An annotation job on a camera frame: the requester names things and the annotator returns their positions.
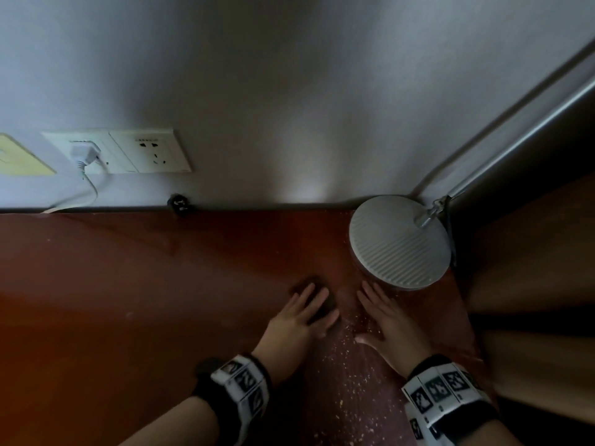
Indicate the person's left hand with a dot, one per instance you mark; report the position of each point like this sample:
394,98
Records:
286,341

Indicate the person's right hand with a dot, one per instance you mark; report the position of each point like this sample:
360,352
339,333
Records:
402,339

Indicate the brown cleaning cloth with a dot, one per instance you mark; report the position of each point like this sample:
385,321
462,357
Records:
331,301

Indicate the silver desk lamp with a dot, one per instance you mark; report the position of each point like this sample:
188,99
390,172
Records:
400,241

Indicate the beige curtain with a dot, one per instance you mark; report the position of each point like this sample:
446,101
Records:
534,274

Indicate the red wooden table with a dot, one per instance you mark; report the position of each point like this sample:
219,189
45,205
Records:
139,297

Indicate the black power plug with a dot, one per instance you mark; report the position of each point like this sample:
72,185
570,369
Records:
180,205

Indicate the white power plug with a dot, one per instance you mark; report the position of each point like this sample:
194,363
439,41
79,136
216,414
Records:
86,153

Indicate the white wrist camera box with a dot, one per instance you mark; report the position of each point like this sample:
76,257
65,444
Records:
416,427

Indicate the white wall power socket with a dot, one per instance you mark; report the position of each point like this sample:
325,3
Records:
153,153

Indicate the beige wall plate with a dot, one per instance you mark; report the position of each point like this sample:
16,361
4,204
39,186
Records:
23,160

